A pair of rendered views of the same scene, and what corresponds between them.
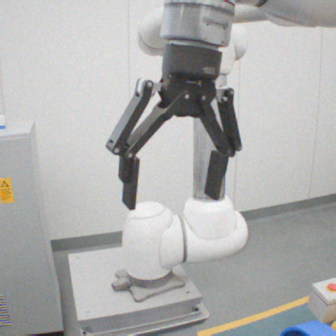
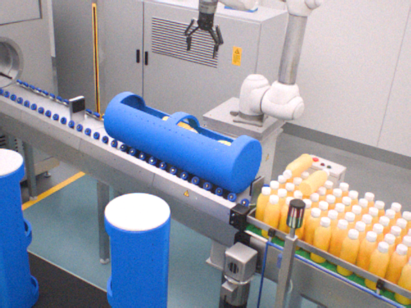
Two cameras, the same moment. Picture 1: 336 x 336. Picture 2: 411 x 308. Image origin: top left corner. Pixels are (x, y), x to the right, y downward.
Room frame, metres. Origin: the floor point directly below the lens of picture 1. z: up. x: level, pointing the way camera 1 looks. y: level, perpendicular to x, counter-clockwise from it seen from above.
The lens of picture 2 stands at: (-1.13, -1.87, 2.30)
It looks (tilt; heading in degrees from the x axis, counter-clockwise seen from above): 27 degrees down; 48
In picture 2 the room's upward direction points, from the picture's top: 4 degrees clockwise
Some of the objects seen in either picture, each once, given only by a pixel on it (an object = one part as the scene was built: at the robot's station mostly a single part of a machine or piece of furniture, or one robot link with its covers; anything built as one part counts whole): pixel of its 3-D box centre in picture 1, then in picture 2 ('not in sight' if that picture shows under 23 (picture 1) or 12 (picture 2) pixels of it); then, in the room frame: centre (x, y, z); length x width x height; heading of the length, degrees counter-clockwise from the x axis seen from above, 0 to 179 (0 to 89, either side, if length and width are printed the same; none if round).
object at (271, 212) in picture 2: not in sight; (271, 217); (0.38, -0.64, 0.99); 0.07 x 0.07 x 0.19
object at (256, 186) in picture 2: not in sight; (255, 189); (0.49, -0.42, 0.99); 0.10 x 0.02 x 0.12; 13
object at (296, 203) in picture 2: not in sight; (295, 219); (0.23, -0.88, 1.18); 0.06 x 0.06 x 0.16
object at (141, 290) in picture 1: (143, 275); (248, 114); (0.92, 0.10, 1.10); 0.22 x 0.18 x 0.06; 122
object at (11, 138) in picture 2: not in sight; (13, 171); (-0.03, 1.54, 0.31); 0.06 x 0.06 x 0.63; 13
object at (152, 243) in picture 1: (150, 237); (255, 94); (0.93, 0.07, 1.24); 0.18 x 0.16 x 0.22; 100
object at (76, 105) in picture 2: not in sight; (78, 110); (0.20, 0.88, 1.00); 0.10 x 0.04 x 0.15; 13
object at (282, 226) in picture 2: not in sight; (287, 219); (0.42, -0.69, 0.99); 0.07 x 0.07 x 0.19
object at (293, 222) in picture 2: not in sight; (295, 219); (0.23, -0.88, 1.18); 0.06 x 0.06 x 0.05
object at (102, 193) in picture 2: not in sight; (103, 223); (0.19, 0.58, 0.31); 0.06 x 0.06 x 0.63; 13
